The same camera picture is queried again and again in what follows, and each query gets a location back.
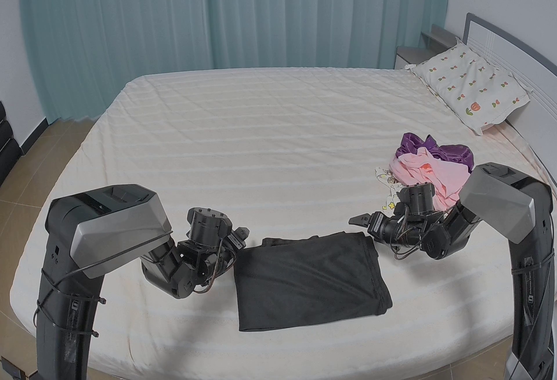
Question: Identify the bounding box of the pink garment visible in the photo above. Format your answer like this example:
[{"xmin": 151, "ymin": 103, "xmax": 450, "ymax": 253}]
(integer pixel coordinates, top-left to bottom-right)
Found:
[{"xmin": 388, "ymin": 152, "xmax": 473, "ymax": 211}]

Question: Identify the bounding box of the blue-green curtain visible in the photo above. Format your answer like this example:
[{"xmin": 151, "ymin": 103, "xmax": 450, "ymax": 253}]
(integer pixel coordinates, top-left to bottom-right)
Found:
[
  {"xmin": 205, "ymin": 0, "xmax": 453, "ymax": 69},
  {"xmin": 19, "ymin": 0, "xmax": 214, "ymax": 123}
]

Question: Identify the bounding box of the purple garment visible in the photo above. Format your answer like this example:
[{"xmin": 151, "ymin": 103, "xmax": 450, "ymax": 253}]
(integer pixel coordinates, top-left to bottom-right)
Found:
[{"xmin": 395, "ymin": 132, "xmax": 475, "ymax": 174}]

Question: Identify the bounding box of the bed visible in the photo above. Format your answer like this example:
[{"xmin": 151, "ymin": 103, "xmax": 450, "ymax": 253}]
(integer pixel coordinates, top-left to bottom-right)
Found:
[{"xmin": 9, "ymin": 13, "xmax": 557, "ymax": 375}]

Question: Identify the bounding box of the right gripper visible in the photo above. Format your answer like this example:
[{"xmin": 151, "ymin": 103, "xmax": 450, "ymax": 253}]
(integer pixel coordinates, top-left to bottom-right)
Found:
[{"xmin": 348, "ymin": 212, "xmax": 397, "ymax": 243}]

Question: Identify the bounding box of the black cable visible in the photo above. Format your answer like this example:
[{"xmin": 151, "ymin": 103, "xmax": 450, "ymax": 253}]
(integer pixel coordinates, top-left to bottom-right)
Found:
[
  {"xmin": 34, "ymin": 230, "xmax": 175, "ymax": 327},
  {"xmin": 192, "ymin": 259, "xmax": 225, "ymax": 294},
  {"xmin": 393, "ymin": 244, "xmax": 420, "ymax": 261}
]

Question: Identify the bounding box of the white printed pillow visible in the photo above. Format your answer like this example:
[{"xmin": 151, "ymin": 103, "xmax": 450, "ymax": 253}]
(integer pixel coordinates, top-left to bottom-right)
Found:
[{"xmin": 407, "ymin": 39, "xmax": 534, "ymax": 135}]

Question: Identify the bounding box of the black T-shirt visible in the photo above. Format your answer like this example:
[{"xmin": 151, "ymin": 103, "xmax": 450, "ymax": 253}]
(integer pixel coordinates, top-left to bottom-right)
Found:
[{"xmin": 234, "ymin": 231, "xmax": 393, "ymax": 332}]

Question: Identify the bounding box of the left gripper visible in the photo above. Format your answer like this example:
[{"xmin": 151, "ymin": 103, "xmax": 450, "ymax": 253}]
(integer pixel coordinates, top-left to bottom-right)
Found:
[{"xmin": 220, "ymin": 227, "xmax": 251, "ymax": 271}]

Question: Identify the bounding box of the grey white bedside table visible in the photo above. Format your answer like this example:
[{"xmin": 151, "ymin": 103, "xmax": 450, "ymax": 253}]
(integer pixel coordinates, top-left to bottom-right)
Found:
[{"xmin": 395, "ymin": 25, "xmax": 460, "ymax": 69}]

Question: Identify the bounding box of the white printed garment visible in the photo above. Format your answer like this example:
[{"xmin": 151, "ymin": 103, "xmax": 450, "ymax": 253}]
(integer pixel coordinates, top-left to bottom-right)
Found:
[{"xmin": 375, "ymin": 167, "xmax": 407, "ymax": 214}]

